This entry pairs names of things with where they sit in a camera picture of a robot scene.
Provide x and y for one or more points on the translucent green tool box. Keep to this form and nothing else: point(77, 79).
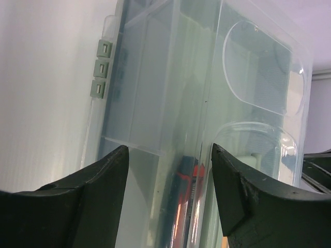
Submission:
point(172, 78)

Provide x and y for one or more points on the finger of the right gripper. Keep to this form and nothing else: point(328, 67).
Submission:
point(316, 172)

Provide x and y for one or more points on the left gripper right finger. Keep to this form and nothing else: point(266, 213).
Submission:
point(257, 210)

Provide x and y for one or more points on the red handled pliers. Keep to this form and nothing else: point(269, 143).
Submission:
point(187, 175)

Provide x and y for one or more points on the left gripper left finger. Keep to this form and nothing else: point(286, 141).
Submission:
point(80, 210)

